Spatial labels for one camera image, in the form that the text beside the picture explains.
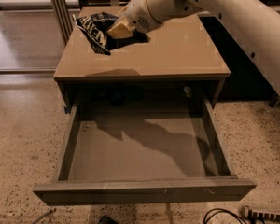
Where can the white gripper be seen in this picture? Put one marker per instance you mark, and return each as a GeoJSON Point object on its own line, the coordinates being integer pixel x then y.
{"type": "Point", "coordinates": [137, 15]}

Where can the blue Kettle chip bag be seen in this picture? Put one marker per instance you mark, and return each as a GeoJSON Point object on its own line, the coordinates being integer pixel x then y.
{"type": "Point", "coordinates": [95, 27]}

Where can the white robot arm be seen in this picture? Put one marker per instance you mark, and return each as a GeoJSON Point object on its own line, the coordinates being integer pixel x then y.
{"type": "Point", "coordinates": [254, 26]}

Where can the grey cabinet with glossy top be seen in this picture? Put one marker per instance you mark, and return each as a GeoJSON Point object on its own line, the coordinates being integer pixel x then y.
{"type": "Point", "coordinates": [180, 50]}

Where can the open grey top drawer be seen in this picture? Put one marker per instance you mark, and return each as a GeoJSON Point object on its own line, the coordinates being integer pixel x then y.
{"type": "Point", "coordinates": [154, 150]}

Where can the small dark floor object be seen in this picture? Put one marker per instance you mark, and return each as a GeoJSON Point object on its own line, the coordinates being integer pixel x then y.
{"type": "Point", "coordinates": [274, 101]}

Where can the black object at bottom edge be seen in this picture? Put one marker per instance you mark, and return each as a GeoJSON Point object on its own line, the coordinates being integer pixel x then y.
{"type": "Point", "coordinates": [107, 220]}

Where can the white power strip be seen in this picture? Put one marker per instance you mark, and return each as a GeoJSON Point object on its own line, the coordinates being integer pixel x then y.
{"type": "Point", "coordinates": [254, 213]}

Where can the metal frame post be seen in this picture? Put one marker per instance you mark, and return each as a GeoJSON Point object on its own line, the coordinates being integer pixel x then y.
{"type": "Point", "coordinates": [63, 18]}

